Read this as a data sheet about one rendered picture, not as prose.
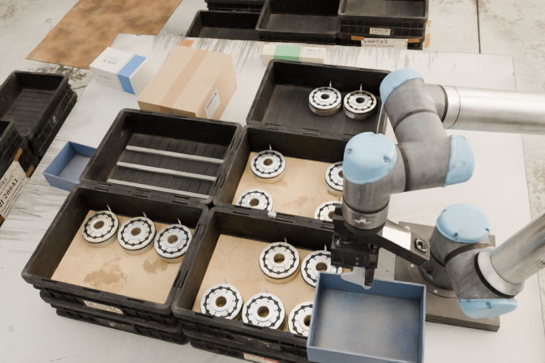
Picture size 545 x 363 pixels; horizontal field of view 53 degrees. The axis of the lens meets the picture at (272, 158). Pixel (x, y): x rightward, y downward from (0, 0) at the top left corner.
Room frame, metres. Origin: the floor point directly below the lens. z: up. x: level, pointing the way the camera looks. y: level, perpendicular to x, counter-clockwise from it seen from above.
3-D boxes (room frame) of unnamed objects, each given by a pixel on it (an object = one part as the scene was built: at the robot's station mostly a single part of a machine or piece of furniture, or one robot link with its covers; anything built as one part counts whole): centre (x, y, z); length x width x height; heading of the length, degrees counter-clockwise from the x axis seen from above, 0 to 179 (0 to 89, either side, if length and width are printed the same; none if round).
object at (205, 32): (2.38, 0.15, 0.26); 0.40 x 0.30 x 0.23; 72
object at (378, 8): (2.13, -0.62, 0.37); 0.40 x 0.30 x 0.45; 72
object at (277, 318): (0.56, 0.07, 0.86); 0.10 x 0.10 x 0.01
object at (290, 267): (0.69, 0.02, 0.86); 0.10 x 0.10 x 0.01
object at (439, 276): (0.67, -0.42, 0.80); 0.15 x 0.15 x 0.10
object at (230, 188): (0.91, -0.06, 0.87); 0.40 x 0.30 x 0.11; 69
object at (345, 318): (0.40, -0.13, 1.10); 0.20 x 0.15 x 0.07; 73
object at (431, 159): (0.52, -0.24, 1.41); 0.11 x 0.11 x 0.08; 2
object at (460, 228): (0.66, -0.42, 0.91); 0.13 x 0.12 x 0.14; 2
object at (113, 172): (1.05, 0.31, 0.87); 0.40 x 0.30 x 0.11; 69
